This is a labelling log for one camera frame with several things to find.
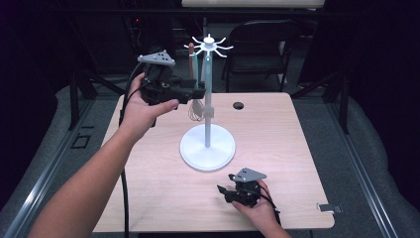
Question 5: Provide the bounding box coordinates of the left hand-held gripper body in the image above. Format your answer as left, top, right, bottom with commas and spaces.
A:
137, 50, 190, 107

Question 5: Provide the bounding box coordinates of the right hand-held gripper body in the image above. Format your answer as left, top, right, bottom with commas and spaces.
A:
225, 167, 267, 209

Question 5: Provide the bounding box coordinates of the teal-handled pastry brush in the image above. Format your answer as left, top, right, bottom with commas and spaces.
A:
192, 53, 205, 117

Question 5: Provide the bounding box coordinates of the teal-handled grey spatula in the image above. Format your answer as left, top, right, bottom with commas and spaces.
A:
202, 53, 216, 121

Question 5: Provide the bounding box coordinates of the white utensil rack stand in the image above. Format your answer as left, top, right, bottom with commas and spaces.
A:
179, 33, 237, 173

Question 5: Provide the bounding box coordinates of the person's right hand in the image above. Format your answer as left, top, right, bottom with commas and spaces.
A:
231, 179, 279, 230

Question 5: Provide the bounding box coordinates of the person's left hand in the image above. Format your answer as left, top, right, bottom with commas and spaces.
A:
118, 72, 180, 144

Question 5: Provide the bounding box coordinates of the black chair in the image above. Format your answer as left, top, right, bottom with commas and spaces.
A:
221, 19, 302, 93

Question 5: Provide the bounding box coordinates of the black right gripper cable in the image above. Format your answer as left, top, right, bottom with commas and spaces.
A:
257, 183, 282, 226

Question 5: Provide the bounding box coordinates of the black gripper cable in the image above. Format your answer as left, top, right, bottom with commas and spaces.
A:
257, 183, 282, 226
118, 61, 147, 238

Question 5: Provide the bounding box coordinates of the grey metal table bracket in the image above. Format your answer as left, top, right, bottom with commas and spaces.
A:
316, 202, 343, 214

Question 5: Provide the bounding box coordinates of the black metal frame stand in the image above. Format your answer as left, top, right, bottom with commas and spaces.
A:
290, 72, 351, 135
67, 69, 129, 132

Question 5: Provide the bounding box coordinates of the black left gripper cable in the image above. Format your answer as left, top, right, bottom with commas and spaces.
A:
118, 61, 147, 238

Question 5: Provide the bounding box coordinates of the aluminium floor rail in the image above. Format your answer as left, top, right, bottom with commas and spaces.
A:
325, 98, 399, 238
2, 98, 95, 238

